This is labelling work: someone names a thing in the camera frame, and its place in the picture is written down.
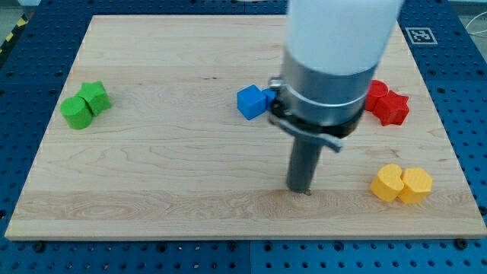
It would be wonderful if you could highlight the yellow hexagon block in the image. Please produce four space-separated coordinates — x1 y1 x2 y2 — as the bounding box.
398 167 433 204

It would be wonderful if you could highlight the blue cube block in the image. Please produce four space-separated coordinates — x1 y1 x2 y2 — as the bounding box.
237 84 266 120

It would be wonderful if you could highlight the red cylinder block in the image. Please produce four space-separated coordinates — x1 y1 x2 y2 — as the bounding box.
365 80 389 112

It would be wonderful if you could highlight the red star block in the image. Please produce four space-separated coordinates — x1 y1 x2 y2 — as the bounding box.
373 90 409 126

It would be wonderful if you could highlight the fiducial marker tag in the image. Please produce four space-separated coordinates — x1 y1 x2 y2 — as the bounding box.
406 27 438 45

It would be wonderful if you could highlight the white cable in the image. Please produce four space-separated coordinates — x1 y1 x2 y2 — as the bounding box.
464 11 487 37

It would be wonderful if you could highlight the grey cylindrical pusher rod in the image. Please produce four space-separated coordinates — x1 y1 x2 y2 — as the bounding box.
286 138 322 193

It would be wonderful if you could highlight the green cylinder block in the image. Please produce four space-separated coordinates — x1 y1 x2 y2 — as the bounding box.
60 96 93 129

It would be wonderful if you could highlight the small blue block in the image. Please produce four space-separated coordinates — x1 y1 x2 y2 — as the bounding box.
262 88 277 110

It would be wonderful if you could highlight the yellow heart block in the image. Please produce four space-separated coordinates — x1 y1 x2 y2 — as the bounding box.
370 164 404 202

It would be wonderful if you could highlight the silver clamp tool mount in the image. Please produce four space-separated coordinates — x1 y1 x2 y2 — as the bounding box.
269 49 377 152

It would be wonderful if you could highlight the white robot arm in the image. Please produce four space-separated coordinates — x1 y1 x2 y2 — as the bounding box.
269 0 403 193

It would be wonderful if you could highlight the wooden board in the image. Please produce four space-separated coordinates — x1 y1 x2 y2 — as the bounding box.
5 15 486 241

